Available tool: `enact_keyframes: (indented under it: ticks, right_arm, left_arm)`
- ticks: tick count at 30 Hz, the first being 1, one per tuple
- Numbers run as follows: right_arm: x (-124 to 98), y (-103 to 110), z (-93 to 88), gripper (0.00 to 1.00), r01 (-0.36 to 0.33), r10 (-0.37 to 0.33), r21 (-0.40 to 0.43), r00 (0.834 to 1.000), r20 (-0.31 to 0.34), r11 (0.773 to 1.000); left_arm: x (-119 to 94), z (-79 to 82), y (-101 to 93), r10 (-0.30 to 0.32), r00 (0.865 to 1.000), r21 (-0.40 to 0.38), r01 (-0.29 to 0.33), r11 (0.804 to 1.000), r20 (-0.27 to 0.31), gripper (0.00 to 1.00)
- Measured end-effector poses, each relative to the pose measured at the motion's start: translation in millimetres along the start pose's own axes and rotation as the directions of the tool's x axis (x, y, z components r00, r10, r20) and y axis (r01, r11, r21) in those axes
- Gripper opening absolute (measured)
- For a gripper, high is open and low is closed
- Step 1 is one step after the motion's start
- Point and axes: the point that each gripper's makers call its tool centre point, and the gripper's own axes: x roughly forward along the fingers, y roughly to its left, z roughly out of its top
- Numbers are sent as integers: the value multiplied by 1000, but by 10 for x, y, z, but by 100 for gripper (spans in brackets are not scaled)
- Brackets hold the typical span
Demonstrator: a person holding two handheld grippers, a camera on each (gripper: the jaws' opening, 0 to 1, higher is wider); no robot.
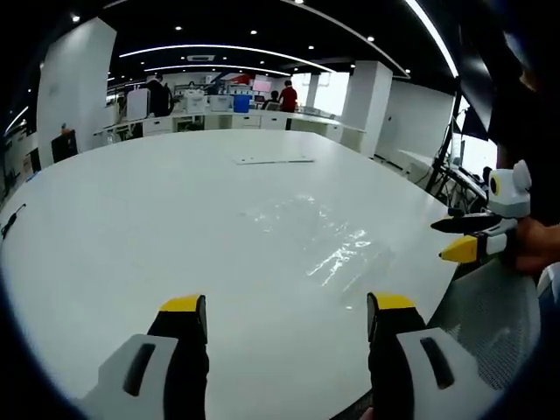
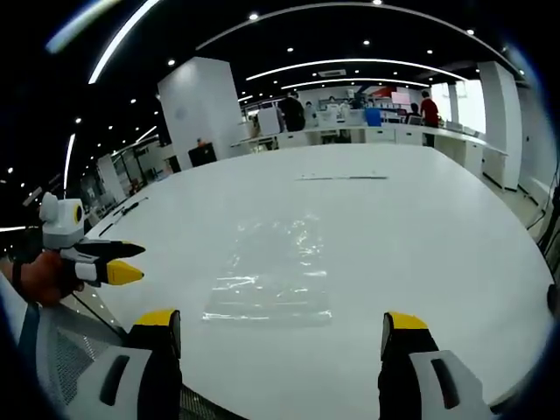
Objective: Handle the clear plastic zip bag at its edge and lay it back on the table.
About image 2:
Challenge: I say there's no grey mesh office chair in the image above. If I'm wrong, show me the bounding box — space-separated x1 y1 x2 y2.
17 290 132 420

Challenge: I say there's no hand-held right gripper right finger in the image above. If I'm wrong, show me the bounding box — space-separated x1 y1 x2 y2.
378 311 494 420

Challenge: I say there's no black cable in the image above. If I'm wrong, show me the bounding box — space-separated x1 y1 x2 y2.
524 168 560 255
98 196 150 237

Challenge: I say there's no white pillar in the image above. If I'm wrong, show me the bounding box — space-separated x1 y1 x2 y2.
157 56 244 170
476 60 524 192

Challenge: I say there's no person's left hand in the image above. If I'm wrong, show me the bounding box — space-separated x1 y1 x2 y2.
17 251 85 307

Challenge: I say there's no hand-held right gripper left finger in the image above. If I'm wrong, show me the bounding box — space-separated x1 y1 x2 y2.
73 309 183 420

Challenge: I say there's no clear plastic food packaging bag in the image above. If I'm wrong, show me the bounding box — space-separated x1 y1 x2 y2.
200 212 333 327

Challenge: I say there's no black box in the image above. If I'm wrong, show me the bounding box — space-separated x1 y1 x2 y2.
188 143 219 168

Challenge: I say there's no white counter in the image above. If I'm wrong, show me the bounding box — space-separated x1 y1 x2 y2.
229 122 508 192

